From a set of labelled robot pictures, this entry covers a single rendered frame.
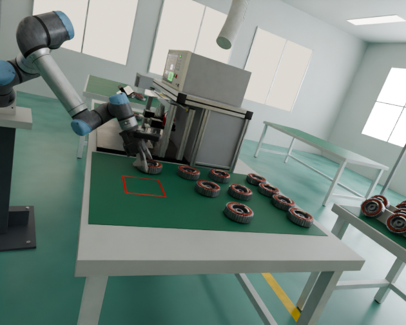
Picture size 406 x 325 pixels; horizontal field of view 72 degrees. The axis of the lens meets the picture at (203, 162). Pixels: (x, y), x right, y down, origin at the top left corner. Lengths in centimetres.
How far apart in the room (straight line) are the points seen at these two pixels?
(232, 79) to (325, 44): 686
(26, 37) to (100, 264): 90
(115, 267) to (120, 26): 578
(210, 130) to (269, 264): 81
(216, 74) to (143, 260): 109
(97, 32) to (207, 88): 487
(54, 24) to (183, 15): 531
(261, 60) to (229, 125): 580
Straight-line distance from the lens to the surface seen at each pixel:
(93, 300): 88
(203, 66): 154
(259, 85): 734
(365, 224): 170
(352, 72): 917
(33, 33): 131
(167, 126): 143
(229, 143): 157
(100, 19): 629
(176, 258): 80
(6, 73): 166
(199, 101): 143
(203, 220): 101
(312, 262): 107
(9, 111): 183
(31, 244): 201
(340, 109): 917
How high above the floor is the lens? 122
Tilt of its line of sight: 17 degrees down
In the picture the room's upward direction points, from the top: 17 degrees clockwise
